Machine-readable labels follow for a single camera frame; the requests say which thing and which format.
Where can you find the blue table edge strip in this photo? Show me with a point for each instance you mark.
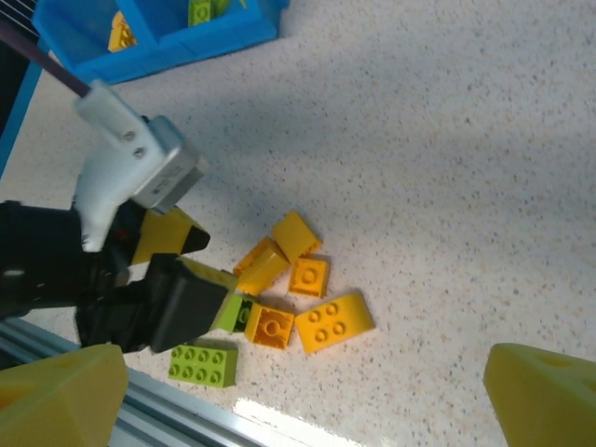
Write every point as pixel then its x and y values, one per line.
pixel 19 109

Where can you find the small green lego brick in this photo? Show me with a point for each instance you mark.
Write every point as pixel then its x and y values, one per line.
pixel 230 314

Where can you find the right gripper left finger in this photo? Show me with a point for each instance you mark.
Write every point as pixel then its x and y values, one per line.
pixel 56 405

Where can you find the small orange lego brick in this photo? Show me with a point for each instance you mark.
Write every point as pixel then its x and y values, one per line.
pixel 272 327
pixel 308 278

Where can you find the orange sloped lego brick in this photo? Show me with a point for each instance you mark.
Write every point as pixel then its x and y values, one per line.
pixel 295 235
pixel 334 322

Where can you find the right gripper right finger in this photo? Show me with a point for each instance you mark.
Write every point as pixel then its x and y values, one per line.
pixel 545 405

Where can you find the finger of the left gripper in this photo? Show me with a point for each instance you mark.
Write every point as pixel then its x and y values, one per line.
pixel 181 307
pixel 163 233

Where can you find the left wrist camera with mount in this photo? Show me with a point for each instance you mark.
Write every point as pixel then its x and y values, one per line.
pixel 135 158

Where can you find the blue plastic bin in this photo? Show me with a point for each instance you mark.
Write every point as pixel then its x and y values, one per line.
pixel 93 60
pixel 223 35

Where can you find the aluminium mounting rail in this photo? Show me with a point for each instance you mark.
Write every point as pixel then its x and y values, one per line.
pixel 153 410

